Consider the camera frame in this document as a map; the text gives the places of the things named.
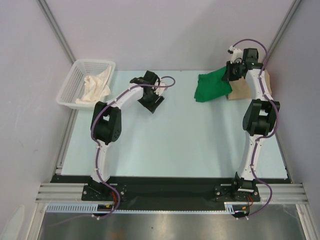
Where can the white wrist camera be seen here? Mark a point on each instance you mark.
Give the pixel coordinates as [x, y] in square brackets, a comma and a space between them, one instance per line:
[236, 54]
[160, 88]

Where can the left aluminium corner post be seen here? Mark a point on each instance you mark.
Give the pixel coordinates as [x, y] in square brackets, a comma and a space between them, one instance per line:
[49, 16]

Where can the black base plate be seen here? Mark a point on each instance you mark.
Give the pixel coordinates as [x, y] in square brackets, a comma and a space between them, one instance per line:
[226, 193]
[97, 192]

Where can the grey cable duct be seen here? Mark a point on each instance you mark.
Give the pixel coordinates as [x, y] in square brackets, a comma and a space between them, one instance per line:
[86, 208]
[238, 207]

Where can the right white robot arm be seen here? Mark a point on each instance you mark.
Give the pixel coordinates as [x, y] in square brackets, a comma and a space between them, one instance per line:
[260, 119]

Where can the aluminium front rail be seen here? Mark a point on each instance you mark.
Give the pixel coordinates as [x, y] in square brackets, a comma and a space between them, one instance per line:
[79, 192]

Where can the cream t shirt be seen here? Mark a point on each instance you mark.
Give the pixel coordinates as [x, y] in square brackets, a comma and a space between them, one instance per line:
[95, 87]

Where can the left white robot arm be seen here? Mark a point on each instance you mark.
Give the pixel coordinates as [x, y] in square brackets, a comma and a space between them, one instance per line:
[106, 124]

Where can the right aluminium corner post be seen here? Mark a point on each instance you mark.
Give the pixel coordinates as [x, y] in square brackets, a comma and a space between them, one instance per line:
[281, 29]

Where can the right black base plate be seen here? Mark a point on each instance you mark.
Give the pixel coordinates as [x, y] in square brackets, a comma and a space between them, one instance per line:
[226, 193]

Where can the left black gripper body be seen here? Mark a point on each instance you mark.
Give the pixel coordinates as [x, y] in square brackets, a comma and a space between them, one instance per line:
[148, 101]

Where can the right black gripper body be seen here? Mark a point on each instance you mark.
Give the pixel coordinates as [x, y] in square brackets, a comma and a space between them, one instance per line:
[228, 72]

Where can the folded tan t shirt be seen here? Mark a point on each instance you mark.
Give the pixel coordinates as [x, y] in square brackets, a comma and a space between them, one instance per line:
[240, 91]

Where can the green t shirt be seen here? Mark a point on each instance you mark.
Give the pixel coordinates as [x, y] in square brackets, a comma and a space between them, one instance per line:
[211, 86]

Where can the right grey cable duct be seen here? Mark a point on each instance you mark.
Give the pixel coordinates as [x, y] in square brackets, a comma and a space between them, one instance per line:
[238, 207]

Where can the aluminium corner post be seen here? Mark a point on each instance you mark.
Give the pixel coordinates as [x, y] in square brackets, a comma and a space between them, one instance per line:
[49, 16]
[281, 29]

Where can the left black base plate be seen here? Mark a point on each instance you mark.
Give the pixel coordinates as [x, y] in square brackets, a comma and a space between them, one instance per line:
[97, 192]

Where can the left grey cable duct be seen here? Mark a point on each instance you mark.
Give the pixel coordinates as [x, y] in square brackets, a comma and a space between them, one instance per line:
[86, 208]

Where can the white plastic basket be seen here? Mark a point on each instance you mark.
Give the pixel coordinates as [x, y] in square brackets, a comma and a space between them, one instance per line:
[73, 87]

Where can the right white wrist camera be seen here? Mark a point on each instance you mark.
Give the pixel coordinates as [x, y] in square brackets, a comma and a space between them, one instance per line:
[236, 54]

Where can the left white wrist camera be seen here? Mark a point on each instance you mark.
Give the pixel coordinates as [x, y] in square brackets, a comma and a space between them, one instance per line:
[160, 88]

